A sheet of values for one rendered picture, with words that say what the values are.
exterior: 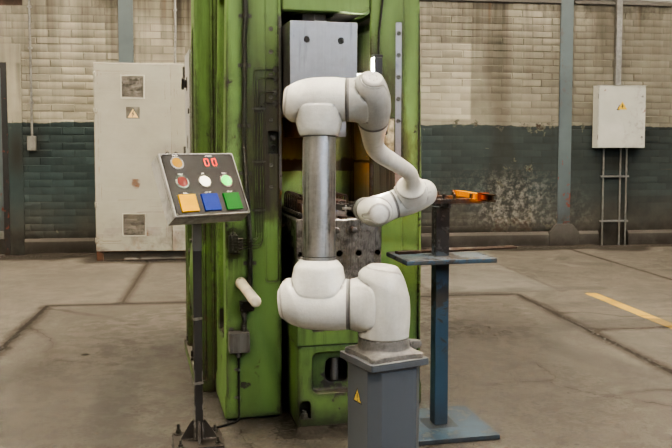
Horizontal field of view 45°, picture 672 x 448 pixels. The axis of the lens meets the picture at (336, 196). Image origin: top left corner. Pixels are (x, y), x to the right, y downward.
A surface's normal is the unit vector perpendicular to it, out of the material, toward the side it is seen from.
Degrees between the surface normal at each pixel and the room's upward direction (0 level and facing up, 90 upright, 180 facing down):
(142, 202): 90
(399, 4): 90
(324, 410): 89
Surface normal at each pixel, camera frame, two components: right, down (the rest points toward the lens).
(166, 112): 0.11, 0.07
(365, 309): -0.11, 0.07
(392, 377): 0.47, 0.06
